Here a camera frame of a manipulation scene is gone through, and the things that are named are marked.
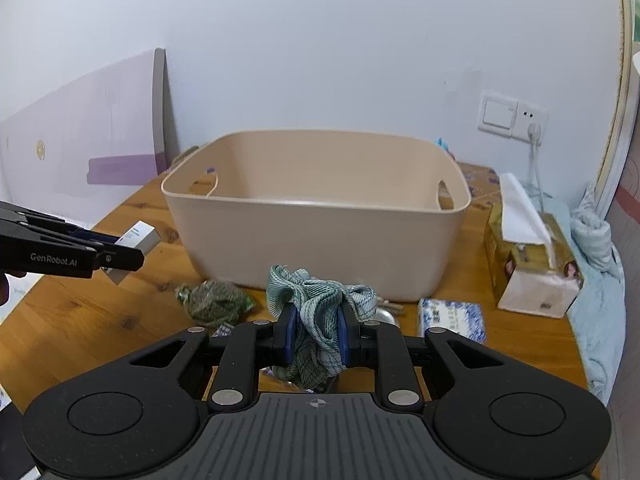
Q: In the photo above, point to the white wall switch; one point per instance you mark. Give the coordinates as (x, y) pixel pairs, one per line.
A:
(497, 114)

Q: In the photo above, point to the green white checked cloth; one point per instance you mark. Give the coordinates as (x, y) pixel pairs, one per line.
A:
(317, 305)

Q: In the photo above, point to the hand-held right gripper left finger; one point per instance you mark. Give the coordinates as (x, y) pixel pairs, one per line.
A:
(288, 336)

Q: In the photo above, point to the purple floral mat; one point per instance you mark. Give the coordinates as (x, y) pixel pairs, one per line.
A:
(477, 180)

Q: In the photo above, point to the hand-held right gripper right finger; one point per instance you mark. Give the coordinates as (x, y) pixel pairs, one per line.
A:
(343, 336)

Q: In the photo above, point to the purple white board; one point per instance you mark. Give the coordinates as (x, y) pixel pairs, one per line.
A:
(80, 135)

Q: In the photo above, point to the small white carton box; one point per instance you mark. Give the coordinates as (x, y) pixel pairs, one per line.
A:
(142, 237)

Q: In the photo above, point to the blue white tissue packet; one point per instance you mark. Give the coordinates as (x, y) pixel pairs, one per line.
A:
(452, 317)

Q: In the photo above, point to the small purple printed packet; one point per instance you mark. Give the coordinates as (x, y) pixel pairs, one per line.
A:
(220, 330)

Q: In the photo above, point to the white wall socket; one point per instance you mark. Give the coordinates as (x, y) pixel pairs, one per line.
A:
(532, 112)

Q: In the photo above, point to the cream mirror frame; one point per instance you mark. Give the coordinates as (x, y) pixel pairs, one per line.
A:
(617, 110)

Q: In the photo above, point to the light blue towel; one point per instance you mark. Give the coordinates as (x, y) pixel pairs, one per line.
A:
(597, 300)

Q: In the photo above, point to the beaded metal hair clip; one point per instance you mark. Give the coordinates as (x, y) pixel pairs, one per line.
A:
(387, 312)

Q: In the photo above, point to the blue toy figure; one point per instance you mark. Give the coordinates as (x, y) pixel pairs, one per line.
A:
(442, 144)

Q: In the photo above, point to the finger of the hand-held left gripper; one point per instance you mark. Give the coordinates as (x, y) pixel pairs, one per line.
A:
(122, 259)
(95, 236)

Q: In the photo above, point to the gold tissue box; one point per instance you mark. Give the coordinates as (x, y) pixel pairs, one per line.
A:
(530, 280)

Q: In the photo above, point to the beige plastic basin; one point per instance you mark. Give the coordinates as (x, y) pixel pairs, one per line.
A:
(320, 240)

